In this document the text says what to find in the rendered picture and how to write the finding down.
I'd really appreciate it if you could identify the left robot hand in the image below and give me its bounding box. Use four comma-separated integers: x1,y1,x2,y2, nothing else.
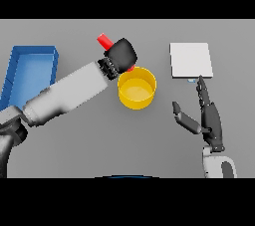
98,37,138,81

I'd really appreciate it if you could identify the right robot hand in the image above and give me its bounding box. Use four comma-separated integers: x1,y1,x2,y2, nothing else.
171,75,226,153

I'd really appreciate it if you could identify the red beaker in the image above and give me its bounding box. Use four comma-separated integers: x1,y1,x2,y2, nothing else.
97,32,136,73

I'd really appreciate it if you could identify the yellow bowl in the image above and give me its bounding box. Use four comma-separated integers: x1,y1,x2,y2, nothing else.
117,66,157,111

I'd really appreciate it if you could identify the pale square scale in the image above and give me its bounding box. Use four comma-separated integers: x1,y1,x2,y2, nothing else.
169,42,214,84

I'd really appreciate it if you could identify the blue tray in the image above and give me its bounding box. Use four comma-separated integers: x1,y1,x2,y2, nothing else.
0,45,60,113

